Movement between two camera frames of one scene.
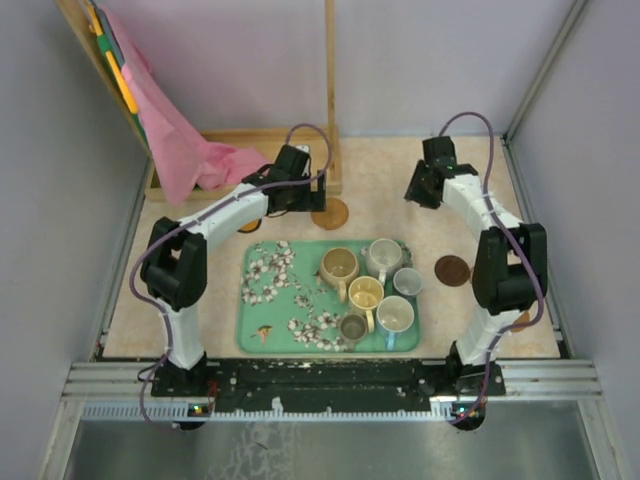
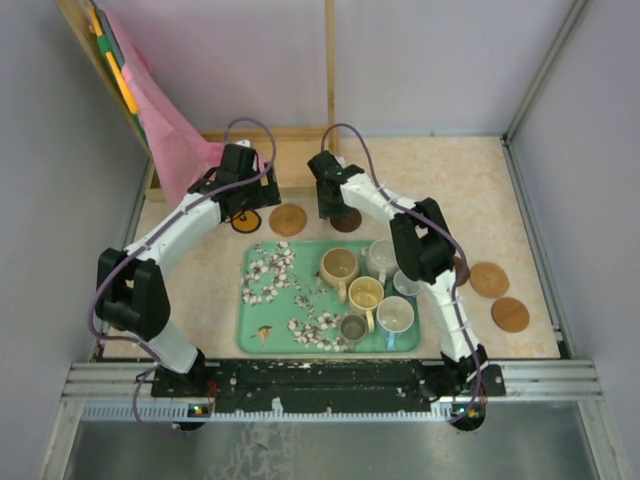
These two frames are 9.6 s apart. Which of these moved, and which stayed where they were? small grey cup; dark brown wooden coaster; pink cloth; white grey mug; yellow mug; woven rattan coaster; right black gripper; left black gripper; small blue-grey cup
Moved: right black gripper; left black gripper; woven rattan coaster
Stayed: pink cloth; white grey mug; dark brown wooden coaster; yellow mug; small grey cup; small blue-grey cup
